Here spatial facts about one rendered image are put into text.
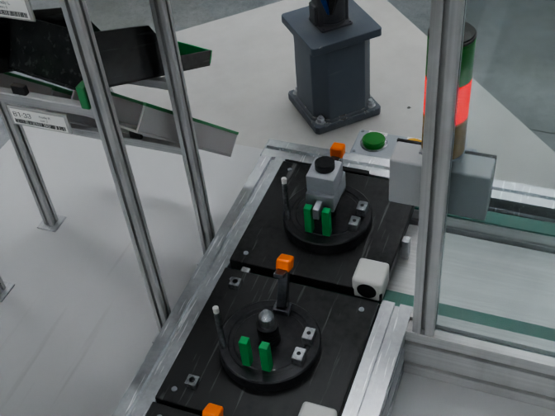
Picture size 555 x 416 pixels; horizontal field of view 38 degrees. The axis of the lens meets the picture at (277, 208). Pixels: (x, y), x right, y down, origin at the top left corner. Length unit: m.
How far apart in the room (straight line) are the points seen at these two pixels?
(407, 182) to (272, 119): 0.72
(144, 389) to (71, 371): 0.20
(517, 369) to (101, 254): 0.72
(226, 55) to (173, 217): 0.53
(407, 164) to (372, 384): 0.31
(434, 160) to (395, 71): 0.87
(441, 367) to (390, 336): 0.10
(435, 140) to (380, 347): 0.35
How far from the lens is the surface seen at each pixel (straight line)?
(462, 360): 1.17
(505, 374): 1.17
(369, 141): 1.41
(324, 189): 1.19
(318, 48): 1.49
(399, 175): 0.98
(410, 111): 1.67
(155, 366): 1.15
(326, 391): 1.08
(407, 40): 1.88
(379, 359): 1.12
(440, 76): 0.85
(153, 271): 1.16
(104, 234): 1.48
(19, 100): 1.05
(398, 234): 1.25
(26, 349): 1.35
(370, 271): 1.17
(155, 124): 1.17
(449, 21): 0.80
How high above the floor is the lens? 1.87
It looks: 44 degrees down
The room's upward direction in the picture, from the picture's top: 6 degrees counter-clockwise
